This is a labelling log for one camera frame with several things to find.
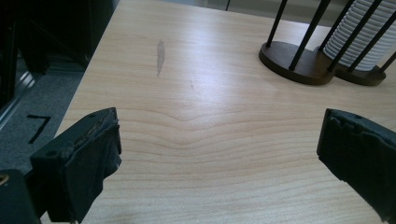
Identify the metal floor rail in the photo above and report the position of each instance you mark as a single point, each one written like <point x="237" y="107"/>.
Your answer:
<point x="18" y="90"/>

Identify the dark cabinet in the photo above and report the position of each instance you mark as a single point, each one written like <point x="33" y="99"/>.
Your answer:
<point x="46" y="31"/>

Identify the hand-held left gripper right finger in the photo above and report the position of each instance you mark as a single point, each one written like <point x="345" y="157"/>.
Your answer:
<point x="361" y="152"/>

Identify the stack of white paper cups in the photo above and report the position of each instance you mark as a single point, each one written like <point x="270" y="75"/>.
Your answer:
<point x="345" y="34"/>

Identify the dark wooden cup holder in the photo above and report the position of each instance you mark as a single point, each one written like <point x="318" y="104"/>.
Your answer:
<point x="280" y="57"/>

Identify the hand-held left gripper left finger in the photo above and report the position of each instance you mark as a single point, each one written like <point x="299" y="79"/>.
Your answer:
<point x="74" y="161"/>

